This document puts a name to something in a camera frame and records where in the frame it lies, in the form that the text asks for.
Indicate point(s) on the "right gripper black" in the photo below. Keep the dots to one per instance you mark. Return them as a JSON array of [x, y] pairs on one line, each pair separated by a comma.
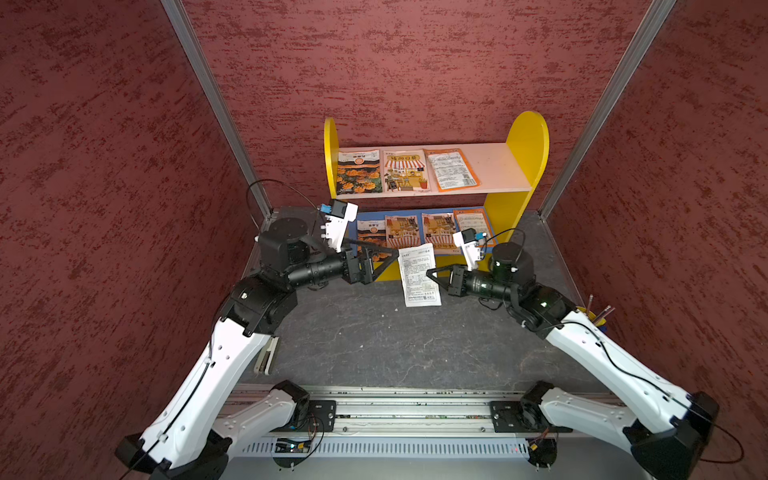
[[457, 277]]

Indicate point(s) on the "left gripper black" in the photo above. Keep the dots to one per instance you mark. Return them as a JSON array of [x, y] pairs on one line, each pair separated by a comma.
[[364, 274]]

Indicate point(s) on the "white seed bag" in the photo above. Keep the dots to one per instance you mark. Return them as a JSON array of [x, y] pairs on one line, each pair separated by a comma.
[[419, 290]]

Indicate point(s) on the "sunflower shop seed bag top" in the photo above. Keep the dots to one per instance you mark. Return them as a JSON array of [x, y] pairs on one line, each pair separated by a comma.
[[405, 171]]

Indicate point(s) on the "orange bordered seed bag top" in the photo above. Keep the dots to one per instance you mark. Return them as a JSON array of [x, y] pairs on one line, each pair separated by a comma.
[[452, 170]]

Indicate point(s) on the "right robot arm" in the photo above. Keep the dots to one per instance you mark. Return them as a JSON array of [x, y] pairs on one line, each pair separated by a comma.
[[663, 427]]

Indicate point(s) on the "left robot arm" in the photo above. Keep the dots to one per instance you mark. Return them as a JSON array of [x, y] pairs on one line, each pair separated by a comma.
[[189, 439]]

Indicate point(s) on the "marigold seed bag lower shelf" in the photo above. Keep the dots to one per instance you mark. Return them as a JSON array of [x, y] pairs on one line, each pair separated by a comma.
[[373, 231]]

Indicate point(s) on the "marigold seed bag shelf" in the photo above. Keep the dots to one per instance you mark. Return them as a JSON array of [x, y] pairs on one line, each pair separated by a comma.
[[359, 172], [373, 231]]

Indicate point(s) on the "sunflower seed bag lower left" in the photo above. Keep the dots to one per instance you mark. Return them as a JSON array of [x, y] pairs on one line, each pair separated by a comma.
[[402, 232]]

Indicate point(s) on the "sunflower seed bag lower right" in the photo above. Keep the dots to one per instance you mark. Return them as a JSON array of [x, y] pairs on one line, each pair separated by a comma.
[[438, 230]]

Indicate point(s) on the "orange seed bag lower shelf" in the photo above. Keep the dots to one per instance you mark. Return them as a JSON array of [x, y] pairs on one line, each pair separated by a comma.
[[477, 220]]

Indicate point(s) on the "marigold seed bag top shelf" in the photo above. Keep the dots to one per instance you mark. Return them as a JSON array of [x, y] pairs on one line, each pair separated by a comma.
[[359, 172]]

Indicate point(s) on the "yellow shelf unit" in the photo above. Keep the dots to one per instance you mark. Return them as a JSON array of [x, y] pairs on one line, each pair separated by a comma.
[[509, 172]]

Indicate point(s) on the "stapler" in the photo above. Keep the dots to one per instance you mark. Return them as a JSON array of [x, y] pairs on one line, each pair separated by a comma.
[[266, 356]]

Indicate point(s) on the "yellow pen cup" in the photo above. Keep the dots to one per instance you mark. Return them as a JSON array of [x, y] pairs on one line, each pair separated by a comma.
[[599, 318]]

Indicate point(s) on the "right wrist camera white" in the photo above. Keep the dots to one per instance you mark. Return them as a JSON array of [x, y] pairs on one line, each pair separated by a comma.
[[471, 244]]

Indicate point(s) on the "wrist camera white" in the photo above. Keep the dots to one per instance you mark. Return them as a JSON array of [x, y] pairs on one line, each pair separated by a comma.
[[471, 244], [337, 215]]

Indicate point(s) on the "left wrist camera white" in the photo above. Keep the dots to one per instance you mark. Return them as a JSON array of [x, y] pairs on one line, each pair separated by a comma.
[[337, 215]]

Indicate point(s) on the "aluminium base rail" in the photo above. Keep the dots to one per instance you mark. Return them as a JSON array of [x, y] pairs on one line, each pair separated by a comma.
[[406, 423]]

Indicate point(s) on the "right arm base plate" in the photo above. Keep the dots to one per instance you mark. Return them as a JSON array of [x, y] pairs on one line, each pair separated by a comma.
[[510, 417]]

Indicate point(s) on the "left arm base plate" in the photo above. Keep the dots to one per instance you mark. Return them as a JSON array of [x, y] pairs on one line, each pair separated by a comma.
[[318, 416]]

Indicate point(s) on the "right aluminium corner post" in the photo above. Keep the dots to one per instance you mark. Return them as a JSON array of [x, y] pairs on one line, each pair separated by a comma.
[[641, 41]]

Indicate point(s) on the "aluminium corner post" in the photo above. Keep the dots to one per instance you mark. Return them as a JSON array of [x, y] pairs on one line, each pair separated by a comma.
[[257, 202], [641, 41]]

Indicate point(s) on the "left aluminium corner post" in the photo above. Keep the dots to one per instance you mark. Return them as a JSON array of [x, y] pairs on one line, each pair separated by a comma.
[[257, 202]]

